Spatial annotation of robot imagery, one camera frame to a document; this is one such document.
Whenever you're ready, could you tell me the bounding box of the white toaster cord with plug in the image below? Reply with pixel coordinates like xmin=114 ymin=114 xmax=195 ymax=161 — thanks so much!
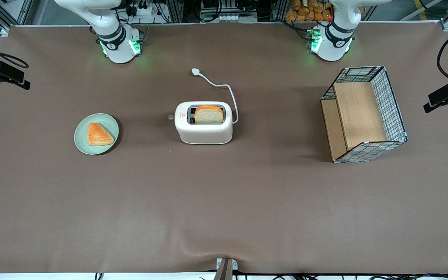
xmin=191 ymin=68 xmax=240 ymax=124

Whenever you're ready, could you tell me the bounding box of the triangular orange toast piece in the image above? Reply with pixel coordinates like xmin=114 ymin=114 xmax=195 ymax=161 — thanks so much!
xmin=87 ymin=122 xmax=115 ymax=147

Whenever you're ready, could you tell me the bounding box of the bread slice with orange crust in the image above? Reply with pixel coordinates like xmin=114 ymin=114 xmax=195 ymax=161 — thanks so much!
xmin=194 ymin=105 xmax=224 ymax=124

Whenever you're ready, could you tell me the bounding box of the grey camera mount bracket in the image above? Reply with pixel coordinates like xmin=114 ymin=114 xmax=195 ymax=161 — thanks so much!
xmin=213 ymin=257 xmax=239 ymax=280

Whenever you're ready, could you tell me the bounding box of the wire basket with wooden shelves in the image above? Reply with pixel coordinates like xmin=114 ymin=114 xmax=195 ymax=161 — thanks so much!
xmin=321 ymin=66 xmax=408 ymax=164

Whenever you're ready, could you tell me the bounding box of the bag of orange buns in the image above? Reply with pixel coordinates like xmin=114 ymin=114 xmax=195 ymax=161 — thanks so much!
xmin=285 ymin=0 xmax=333 ymax=22

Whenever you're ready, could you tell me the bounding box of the brown table cloth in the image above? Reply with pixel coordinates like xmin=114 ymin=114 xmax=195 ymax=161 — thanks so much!
xmin=0 ymin=23 xmax=448 ymax=275

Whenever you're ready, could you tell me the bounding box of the white two-slot toaster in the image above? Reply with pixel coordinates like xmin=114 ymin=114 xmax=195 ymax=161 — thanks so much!
xmin=168 ymin=101 xmax=233 ymax=145

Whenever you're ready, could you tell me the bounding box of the pale green round plate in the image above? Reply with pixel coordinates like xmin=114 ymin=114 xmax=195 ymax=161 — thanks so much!
xmin=74 ymin=113 xmax=119 ymax=155

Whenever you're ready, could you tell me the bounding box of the white power strip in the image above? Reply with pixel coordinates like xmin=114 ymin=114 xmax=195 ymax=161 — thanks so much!
xmin=129 ymin=0 xmax=155 ymax=16

